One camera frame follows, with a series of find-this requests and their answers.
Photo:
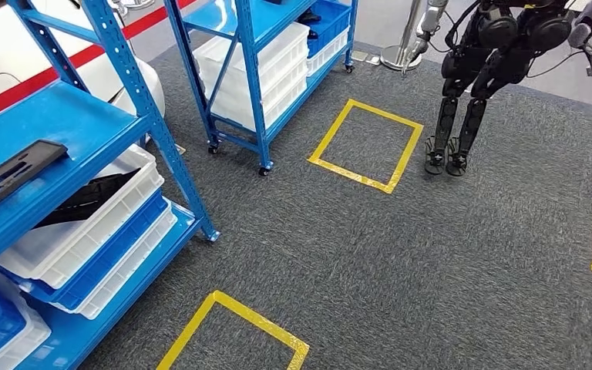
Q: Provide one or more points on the black part in crate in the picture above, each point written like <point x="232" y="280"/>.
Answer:
<point x="86" y="199"/>
<point x="309" y="20"/>

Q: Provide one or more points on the blue metal shelf rack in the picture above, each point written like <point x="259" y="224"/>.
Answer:
<point x="46" y="117"/>
<point x="247" y="61"/>

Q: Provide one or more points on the chrome stanchion post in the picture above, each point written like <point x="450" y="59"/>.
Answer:
<point x="403" y="56"/>

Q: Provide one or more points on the black plastic mounting plate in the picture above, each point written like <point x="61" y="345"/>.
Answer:
<point x="20" y="168"/>

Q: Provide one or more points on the metal floor outlet plate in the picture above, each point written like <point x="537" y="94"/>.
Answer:
<point x="360" y="55"/>
<point x="374" y="60"/>
<point x="180" y="149"/>

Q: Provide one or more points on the yellow floor tape square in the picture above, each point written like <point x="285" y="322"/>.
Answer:
<point x="362" y="178"/>
<point x="255" y="316"/>

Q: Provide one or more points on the white plastic crate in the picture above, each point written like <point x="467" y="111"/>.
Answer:
<point x="329" y="56"/>
<point x="71" y="245"/>
<point x="30" y="337"/>
<point x="137" y="255"/>
<point x="286" y="104"/>
<point x="280" y="46"/>
<point x="286" y="79"/>

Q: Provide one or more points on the black humanoid robot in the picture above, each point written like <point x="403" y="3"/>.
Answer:
<point x="500" y="56"/>

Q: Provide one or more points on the grey humanoid robot hand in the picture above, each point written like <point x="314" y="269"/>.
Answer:
<point x="579" y="33"/>
<point x="416" y="51"/>

